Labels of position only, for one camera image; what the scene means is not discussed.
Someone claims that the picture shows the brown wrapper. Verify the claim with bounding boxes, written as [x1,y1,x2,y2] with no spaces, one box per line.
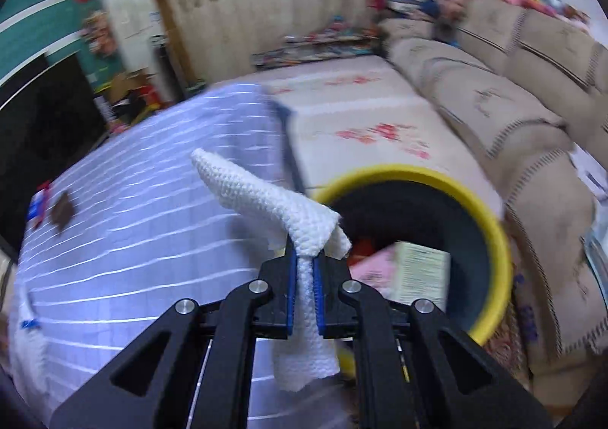
[49,192,77,235]

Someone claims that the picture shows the pile of magazines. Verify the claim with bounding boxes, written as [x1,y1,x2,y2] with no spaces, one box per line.
[252,18,385,66]

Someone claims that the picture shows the white knitted cloth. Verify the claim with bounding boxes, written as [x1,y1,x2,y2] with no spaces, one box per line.
[190,148,352,393]

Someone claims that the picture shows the blue packet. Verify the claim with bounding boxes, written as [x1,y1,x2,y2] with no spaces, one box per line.
[27,182,53,223]

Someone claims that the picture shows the artificial flower decoration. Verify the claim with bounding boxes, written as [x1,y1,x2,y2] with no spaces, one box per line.
[81,11,115,54]

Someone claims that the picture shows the yellow rimmed trash bin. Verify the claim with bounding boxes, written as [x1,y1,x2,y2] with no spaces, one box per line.
[311,164,514,347]

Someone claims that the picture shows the cardboard boxes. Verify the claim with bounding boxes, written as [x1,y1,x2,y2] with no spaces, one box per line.
[107,70,153,107]

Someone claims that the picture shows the black tower fan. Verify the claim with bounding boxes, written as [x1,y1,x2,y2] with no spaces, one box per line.
[152,37,179,104]

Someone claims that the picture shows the large black television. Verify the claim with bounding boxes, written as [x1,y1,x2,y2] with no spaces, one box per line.
[0,51,108,259]

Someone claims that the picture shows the green and white box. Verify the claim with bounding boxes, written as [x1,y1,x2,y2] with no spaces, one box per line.
[389,241,452,316]

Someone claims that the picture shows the beige sofa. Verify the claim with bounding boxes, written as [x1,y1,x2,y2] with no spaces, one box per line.
[380,0,608,382]

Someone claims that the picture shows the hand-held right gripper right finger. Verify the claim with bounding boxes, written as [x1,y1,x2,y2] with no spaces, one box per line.
[312,249,554,429]

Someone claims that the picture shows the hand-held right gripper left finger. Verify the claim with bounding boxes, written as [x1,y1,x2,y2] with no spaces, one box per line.
[50,241,298,429]

